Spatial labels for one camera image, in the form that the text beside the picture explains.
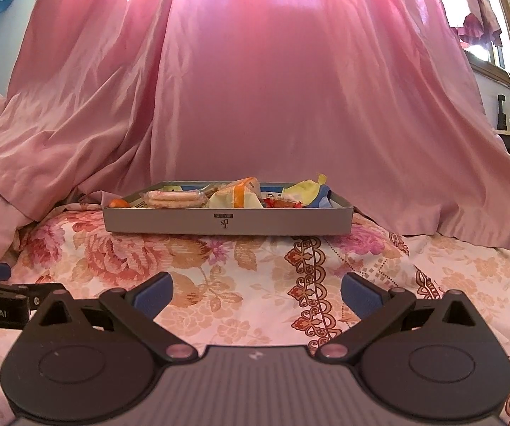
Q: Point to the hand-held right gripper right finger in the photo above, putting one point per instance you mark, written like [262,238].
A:
[361,296]

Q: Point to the red snack packet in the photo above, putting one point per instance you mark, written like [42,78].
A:
[281,203]

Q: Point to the small orange tangerine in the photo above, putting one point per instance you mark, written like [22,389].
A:
[119,203]

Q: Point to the floral bed sheet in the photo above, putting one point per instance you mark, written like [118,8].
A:
[237,266]

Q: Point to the clear rice cracker packet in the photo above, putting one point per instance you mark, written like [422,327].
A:
[175,199]

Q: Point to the pink curtain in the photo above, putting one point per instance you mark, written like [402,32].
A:
[281,75]

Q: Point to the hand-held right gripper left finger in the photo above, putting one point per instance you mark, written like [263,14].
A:
[153,296]

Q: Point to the cream orange striped snack packet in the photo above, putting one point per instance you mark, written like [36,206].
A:
[235,195]

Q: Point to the hanging purple garment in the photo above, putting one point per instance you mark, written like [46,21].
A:
[476,29]

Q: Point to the yellow blue snack wrapper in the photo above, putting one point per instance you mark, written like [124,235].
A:
[306,191]

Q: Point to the grey shallow cardboard box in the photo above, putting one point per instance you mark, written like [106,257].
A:
[228,222]

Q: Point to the window with wooden frame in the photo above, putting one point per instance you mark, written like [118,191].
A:
[499,31]

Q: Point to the black upright object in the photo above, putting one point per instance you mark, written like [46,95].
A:
[502,111]

